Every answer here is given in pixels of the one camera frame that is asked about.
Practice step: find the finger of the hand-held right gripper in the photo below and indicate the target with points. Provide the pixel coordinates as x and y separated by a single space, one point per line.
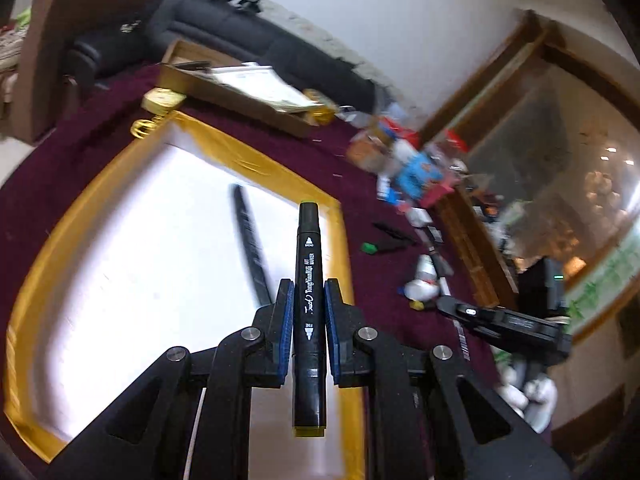
467 312

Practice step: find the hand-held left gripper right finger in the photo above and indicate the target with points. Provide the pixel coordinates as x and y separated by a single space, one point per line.
332 325

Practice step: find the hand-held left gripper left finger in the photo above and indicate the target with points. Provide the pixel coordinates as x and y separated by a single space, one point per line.
285 325

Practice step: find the black marker yellow end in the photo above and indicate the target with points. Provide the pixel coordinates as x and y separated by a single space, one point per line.
307 285

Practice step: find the black marker blue end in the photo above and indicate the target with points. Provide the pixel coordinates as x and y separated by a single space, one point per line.
250 245

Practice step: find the white tray yellow rim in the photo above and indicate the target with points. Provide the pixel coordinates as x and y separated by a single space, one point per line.
150 260

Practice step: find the white pen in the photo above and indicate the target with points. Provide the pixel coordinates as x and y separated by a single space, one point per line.
440 265

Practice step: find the white plush toy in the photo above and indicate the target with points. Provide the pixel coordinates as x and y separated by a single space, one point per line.
535 395

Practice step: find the black marker green cap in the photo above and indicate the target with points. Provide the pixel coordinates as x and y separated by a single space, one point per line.
385 248

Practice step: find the white charger plug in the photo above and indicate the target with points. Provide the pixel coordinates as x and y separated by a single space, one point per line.
419 216

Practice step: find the black pen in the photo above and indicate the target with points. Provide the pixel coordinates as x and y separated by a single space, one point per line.
392 232

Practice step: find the pink box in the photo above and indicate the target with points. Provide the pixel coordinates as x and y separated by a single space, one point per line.
439 194

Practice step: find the blue snack packet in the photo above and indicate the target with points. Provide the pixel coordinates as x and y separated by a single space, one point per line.
420 175

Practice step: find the clear jar red lid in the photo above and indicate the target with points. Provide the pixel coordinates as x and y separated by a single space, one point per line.
452 145

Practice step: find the white label jar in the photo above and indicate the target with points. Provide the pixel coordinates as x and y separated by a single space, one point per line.
404 154

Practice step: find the wooden glass cabinet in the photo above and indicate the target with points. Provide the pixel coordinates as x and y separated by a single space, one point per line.
550 135

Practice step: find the gold foil packet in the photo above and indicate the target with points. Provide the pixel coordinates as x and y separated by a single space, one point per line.
322 107

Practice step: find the cardboard box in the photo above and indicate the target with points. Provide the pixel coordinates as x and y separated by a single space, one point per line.
250 110

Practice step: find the white papers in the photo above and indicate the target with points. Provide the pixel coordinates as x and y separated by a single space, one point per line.
260 82

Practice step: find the yellow round box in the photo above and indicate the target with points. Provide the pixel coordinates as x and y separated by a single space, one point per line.
161 100

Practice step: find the black leather sofa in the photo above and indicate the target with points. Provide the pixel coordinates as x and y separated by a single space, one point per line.
250 35

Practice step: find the brown armchair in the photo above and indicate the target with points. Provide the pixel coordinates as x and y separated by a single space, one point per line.
45 60

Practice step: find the floral blanket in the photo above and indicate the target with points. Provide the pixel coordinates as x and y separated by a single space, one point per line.
10 45

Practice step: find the green cloth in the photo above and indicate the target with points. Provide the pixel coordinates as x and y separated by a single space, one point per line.
24 17

